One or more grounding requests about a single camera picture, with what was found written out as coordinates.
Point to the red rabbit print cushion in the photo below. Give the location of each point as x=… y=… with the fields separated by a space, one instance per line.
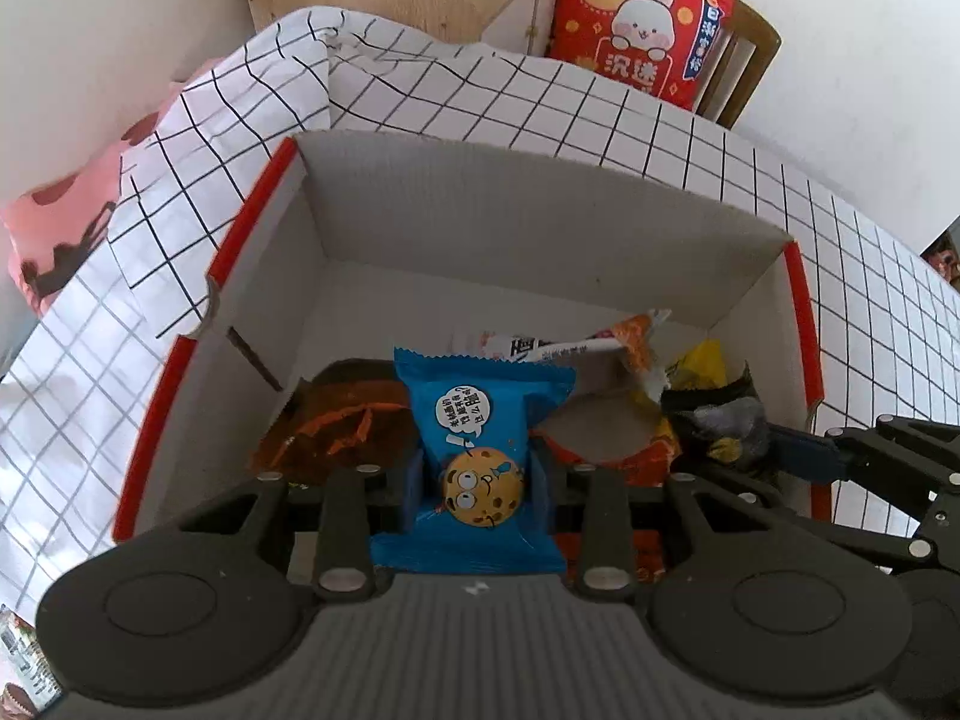
x=600 y=22

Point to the orange-brown shiny snack packet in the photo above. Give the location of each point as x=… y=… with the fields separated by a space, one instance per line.
x=337 y=420

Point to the dark snack packet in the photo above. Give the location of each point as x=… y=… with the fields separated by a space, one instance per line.
x=720 y=420

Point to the red cardboard box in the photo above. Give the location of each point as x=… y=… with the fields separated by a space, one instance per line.
x=525 y=225

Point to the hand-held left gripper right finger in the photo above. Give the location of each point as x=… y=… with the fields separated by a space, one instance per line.
x=541 y=491

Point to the yellow snack bag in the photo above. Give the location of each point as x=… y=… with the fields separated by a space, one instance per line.
x=705 y=367

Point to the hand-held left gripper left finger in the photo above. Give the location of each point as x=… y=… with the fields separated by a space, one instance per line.
x=412 y=491

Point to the pink printed cloth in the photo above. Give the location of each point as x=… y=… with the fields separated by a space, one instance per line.
x=60 y=225

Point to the wooden chair with slats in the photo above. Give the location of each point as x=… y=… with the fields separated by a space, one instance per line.
x=750 y=45

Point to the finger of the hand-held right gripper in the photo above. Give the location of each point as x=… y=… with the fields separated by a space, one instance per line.
x=806 y=457
x=855 y=532

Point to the blue cookie packet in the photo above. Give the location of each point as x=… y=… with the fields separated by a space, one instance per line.
x=472 y=420

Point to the red chips bag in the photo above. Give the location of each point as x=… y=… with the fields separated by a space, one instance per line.
x=600 y=427

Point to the white snack packet orange end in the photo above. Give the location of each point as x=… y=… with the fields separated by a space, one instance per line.
x=555 y=349

